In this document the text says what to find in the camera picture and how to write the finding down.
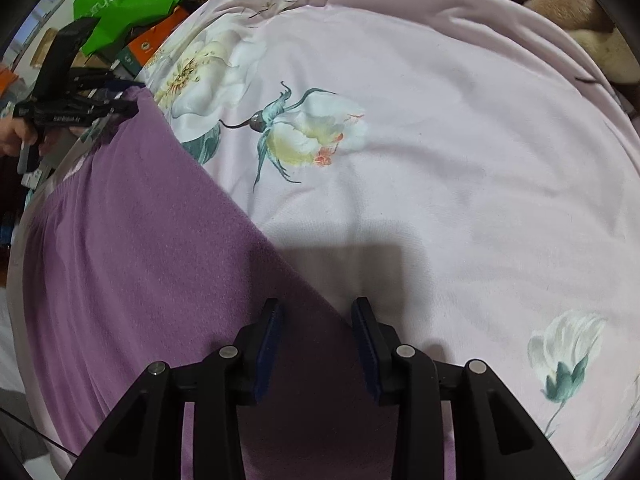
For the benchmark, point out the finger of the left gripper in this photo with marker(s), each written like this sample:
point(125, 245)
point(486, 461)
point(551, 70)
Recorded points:
point(125, 108)
point(107, 85)

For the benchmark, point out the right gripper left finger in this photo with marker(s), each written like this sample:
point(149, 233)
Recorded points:
point(258, 346)

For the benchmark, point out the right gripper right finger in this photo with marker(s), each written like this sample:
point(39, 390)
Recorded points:
point(376, 343)

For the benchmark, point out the purple knit pants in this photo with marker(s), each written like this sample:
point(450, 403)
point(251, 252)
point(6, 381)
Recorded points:
point(140, 256)

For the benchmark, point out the person's left hand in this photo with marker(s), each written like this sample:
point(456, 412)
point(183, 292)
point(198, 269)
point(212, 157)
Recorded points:
point(16, 133)

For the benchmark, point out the orange cardboard box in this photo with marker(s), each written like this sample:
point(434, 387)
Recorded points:
point(143, 45)

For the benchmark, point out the green shopping bag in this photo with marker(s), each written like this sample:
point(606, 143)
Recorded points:
point(117, 17)

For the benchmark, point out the pink floral duvet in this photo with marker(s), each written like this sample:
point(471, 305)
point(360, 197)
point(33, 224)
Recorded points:
point(463, 164)

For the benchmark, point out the brown fleece blanket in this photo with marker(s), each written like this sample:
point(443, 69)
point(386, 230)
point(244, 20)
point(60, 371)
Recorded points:
point(595, 32)

